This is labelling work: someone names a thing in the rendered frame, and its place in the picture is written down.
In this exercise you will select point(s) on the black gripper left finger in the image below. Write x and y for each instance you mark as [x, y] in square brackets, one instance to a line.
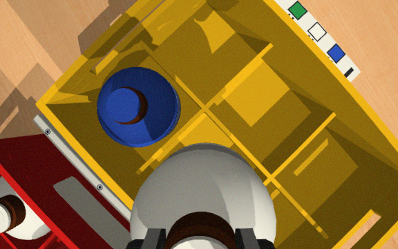
[155, 239]

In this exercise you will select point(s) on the red crate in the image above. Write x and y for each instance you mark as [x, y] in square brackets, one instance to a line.
[60, 196]

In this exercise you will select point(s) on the white bottle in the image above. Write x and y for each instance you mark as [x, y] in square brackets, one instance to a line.
[16, 218]

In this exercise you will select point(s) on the white paper pick list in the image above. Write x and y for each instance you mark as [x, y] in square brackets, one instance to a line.
[320, 37]

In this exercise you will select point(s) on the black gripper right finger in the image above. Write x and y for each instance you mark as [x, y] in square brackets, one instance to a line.
[246, 239]

